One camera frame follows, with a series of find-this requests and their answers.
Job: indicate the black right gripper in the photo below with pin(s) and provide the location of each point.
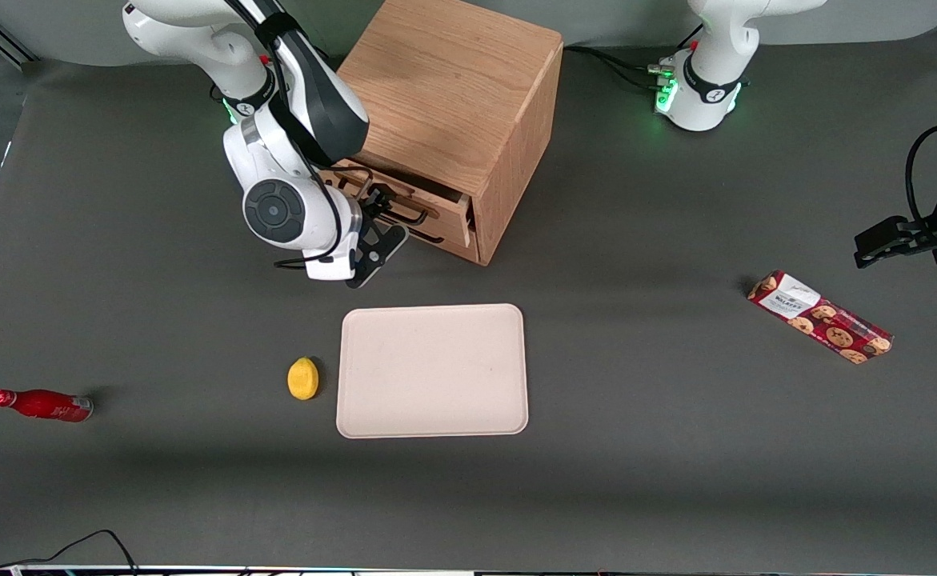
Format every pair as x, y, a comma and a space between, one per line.
375, 207

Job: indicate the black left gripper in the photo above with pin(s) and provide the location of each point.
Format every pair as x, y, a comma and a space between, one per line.
934, 233

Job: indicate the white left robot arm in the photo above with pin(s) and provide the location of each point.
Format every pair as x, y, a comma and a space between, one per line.
712, 88

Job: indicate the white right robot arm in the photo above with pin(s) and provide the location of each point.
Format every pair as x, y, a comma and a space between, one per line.
276, 212

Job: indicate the wooden drawer cabinet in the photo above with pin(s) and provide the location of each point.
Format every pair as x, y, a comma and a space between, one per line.
468, 80

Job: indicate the red cookie package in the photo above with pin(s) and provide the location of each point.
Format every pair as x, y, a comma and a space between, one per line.
824, 318

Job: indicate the beige plastic tray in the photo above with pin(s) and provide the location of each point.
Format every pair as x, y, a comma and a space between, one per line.
432, 372

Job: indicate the yellow lemon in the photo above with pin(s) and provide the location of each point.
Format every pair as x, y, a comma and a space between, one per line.
302, 379

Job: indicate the red bottle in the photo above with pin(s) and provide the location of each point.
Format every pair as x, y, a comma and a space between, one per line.
44, 405

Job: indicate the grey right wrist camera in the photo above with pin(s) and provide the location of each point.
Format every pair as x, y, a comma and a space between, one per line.
384, 250

